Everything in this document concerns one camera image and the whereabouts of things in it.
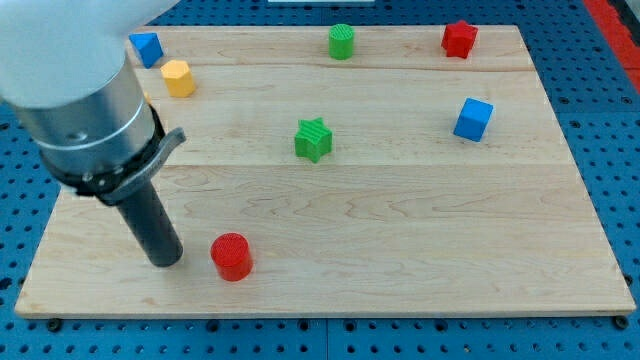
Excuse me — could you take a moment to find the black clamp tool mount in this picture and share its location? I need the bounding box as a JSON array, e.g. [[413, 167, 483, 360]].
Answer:
[[41, 105, 186, 206]]

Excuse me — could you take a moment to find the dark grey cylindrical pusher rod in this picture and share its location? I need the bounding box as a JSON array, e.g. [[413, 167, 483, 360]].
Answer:
[[117, 182, 183, 267]]

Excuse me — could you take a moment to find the red cylinder block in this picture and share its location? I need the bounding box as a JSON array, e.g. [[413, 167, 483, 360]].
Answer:
[[210, 232, 254, 282]]

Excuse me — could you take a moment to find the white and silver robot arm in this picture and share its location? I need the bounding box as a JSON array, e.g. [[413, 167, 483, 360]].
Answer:
[[1, 0, 186, 267]]

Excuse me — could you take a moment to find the yellow hexagon block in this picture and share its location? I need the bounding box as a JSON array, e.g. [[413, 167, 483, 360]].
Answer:
[[160, 60, 196, 98]]

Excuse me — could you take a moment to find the blue triangle block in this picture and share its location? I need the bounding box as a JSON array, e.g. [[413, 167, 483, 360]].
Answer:
[[129, 32, 164, 68]]

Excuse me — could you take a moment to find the green star block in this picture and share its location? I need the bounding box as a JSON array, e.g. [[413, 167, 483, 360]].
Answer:
[[294, 117, 333, 163]]

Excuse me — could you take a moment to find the green cylinder block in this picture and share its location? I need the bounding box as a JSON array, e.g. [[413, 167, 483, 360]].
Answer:
[[328, 23, 355, 60]]

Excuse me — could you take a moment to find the light wooden board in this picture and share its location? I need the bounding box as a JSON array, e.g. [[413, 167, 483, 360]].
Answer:
[[15, 25, 636, 319]]

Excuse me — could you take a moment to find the blue cube block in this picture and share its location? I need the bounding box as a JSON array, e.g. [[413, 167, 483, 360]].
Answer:
[[453, 98, 494, 142]]

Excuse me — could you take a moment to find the red star block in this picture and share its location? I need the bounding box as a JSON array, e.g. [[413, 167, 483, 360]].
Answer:
[[441, 20, 479, 59]]

